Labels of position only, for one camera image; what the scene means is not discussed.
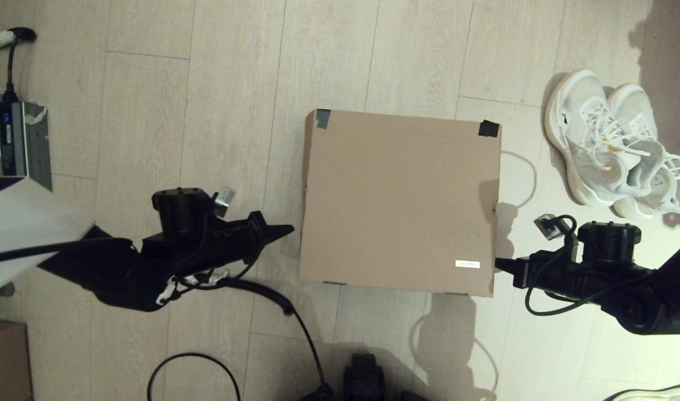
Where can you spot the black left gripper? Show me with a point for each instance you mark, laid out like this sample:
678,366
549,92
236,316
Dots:
184,217

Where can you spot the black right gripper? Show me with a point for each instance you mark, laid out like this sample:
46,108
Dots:
607,245

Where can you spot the brown cardboard shoe box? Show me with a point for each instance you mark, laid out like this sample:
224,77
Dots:
395,200

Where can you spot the white lace-up sneaker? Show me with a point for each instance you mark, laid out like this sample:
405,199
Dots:
582,128
632,106

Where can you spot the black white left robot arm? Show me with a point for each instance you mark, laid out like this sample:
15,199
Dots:
117,278

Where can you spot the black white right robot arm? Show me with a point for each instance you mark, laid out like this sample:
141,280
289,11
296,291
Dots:
668,301

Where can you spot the black grey robot base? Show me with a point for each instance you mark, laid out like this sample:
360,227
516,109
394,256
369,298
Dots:
363,379

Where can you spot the small brown cardboard box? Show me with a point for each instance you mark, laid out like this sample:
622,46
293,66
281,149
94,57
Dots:
5,362

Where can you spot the grey white chunky sneaker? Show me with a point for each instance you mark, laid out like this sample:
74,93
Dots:
663,395

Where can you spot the grey power supply unit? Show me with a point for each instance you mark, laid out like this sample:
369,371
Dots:
16,145

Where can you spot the grey furniture foot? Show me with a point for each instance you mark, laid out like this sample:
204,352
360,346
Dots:
5,289

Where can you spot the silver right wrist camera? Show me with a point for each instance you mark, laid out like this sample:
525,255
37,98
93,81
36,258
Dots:
546,227

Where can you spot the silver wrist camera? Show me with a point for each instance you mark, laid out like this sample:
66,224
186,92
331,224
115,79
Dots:
546,227
224,200

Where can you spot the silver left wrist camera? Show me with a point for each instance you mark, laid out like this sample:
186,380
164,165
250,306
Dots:
224,200

